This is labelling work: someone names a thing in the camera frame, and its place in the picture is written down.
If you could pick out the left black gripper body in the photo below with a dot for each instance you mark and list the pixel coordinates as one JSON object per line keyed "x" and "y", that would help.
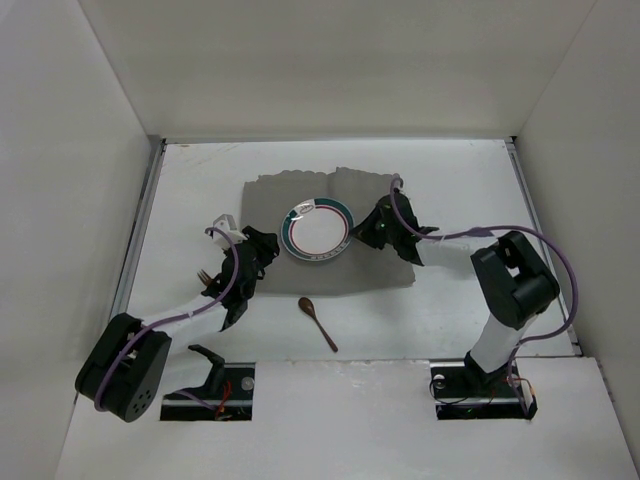
{"x": 261, "y": 243}

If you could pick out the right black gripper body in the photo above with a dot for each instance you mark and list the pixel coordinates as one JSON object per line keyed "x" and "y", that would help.
{"x": 375, "y": 231}

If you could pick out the grey cloth placemat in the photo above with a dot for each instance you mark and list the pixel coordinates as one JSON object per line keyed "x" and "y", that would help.
{"x": 266, "y": 201}

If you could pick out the brown wooden fork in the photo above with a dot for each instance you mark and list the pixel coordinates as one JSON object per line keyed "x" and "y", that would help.
{"x": 212, "y": 285}

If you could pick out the white plate green rim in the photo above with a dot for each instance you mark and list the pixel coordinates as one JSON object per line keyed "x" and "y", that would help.
{"x": 317, "y": 229}

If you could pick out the brown wooden spoon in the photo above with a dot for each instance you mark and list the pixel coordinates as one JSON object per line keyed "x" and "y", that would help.
{"x": 307, "y": 307}

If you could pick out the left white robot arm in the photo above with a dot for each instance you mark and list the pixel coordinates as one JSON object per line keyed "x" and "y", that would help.
{"x": 135, "y": 359}

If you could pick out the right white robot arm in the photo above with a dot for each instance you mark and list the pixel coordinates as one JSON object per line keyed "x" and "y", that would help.
{"x": 516, "y": 283}

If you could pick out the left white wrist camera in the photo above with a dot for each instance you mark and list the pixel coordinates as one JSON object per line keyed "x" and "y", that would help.
{"x": 224, "y": 232}

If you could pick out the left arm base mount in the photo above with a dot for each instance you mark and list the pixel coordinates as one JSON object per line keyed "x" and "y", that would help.
{"x": 203, "y": 386}

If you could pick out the left aluminium table rail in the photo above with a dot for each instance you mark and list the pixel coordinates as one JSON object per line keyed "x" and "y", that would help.
{"x": 139, "y": 226}

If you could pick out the aluminium table rail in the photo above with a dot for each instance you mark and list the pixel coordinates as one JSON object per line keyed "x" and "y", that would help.
{"x": 556, "y": 259}
{"x": 139, "y": 226}

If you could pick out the right aluminium table rail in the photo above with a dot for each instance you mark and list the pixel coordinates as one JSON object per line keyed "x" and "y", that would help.
{"x": 556, "y": 259}

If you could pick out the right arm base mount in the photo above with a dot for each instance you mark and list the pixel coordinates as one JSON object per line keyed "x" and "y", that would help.
{"x": 458, "y": 397}

